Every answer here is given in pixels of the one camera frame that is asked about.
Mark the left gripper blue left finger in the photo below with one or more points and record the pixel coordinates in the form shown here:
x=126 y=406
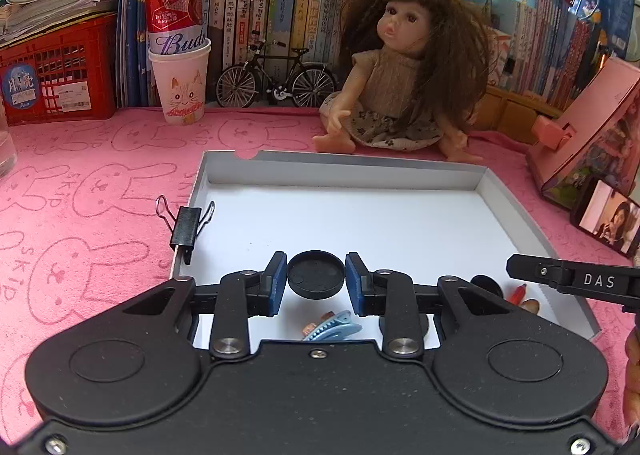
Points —
x=241 y=295

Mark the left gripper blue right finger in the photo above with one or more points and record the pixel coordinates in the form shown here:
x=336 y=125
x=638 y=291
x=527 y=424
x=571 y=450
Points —
x=379 y=293

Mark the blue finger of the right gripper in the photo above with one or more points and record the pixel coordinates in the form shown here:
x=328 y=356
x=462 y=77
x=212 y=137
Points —
x=539 y=270

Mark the brown hazelnut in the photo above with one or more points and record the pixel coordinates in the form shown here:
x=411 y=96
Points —
x=531 y=305

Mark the red crayon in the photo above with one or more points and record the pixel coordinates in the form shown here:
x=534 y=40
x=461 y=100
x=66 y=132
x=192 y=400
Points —
x=518 y=295

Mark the blue shark hair clip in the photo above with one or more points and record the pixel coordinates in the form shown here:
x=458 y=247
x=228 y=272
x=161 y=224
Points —
x=333 y=327

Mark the black round cap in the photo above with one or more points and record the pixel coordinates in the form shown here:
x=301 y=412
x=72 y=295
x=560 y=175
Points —
x=488 y=284

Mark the black ringed lid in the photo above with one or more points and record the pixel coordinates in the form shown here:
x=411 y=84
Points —
x=316 y=274

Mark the black disc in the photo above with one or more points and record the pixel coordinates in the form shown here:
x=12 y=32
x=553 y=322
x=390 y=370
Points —
x=403 y=334

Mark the smartphone playing video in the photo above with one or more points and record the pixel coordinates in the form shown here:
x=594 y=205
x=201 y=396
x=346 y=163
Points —
x=607 y=215

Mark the white cardboard tray box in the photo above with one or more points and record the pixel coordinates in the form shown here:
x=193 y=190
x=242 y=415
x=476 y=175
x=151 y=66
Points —
x=426 y=219

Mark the black binder clip on tray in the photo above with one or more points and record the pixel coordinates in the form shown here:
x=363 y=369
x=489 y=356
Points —
x=185 y=226

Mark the pink triangular toy house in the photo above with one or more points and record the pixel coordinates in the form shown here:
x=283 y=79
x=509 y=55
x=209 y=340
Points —
x=597 y=135

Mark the wooden drawer shelf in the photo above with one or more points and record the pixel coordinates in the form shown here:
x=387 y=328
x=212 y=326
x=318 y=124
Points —
x=511 y=114

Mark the miniature black bicycle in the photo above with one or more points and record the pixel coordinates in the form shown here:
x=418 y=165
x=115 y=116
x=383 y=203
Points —
x=271 y=70

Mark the brown haired doll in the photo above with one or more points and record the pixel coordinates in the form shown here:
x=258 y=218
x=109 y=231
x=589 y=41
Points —
x=415 y=70

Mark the white cat paper cup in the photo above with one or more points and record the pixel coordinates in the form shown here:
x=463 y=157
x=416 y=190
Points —
x=181 y=83

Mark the clear acrylic block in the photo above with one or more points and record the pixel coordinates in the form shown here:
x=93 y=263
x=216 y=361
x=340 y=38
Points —
x=8 y=154

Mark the red plastic basket left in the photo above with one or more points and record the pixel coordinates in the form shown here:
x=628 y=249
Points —
x=61 y=75

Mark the blue carton box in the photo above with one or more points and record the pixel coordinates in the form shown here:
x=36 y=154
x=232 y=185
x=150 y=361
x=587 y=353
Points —
x=615 y=18

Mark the red Budweiser can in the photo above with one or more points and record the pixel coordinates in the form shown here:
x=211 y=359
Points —
x=174 y=26

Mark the row of upright books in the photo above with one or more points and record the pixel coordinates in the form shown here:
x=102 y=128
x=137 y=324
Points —
x=310 y=0

